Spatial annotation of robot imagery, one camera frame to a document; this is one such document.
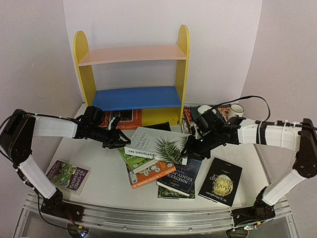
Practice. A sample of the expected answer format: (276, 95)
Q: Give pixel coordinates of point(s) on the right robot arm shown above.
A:
(300, 137)

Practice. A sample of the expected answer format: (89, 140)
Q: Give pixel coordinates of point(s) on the black Moon and Sixpence book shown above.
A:
(221, 182)

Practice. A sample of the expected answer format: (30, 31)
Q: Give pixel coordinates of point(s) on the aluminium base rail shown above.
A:
(155, 222)

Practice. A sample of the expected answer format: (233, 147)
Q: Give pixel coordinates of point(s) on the yellow pink blue bookshelf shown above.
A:
(158, 102)

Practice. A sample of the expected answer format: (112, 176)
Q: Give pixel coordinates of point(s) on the large orange Good Morning book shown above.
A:
(129, 119)

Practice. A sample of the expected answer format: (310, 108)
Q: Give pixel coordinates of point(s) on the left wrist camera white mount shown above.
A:
(113, 123)

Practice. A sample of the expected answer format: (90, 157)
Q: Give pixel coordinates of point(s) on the black paperback barcode book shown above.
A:
(161, 126)

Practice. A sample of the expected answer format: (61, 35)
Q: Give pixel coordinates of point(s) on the patterned cloth mat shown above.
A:
(190, 113)

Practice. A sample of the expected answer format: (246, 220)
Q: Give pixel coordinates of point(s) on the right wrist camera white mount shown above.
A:
(194, 131)

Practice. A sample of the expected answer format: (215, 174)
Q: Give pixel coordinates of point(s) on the white mug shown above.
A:
(235, 110)

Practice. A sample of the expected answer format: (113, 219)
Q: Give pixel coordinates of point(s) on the green white bowl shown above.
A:
(203, 109)

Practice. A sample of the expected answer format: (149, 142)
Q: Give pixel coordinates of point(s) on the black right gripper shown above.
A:
(196, 148)

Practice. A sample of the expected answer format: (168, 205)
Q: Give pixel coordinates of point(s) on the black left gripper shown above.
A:
(115, 139)

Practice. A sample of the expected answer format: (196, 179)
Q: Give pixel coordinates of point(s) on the Nineteen Eighty-Four book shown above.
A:
(183, 179)

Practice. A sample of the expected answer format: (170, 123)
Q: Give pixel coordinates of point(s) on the white Singularity palm book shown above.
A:
(157, 144)

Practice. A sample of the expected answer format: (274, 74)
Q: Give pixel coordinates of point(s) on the green cartoon paperback book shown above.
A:
(134, 163)

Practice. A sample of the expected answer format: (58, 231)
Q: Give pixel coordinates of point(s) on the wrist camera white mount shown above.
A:
(194, 131)
(113, 123)

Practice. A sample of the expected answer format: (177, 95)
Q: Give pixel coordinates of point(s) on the orange cartoon paperback book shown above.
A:
(150, 174)

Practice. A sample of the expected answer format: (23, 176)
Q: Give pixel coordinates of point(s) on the dark green forest book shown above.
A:
(169, 194)

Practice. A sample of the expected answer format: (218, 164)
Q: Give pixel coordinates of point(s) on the purple Treehouse book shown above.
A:
(68, 177)

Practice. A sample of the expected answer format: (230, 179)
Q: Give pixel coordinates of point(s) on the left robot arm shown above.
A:
(19, 130)

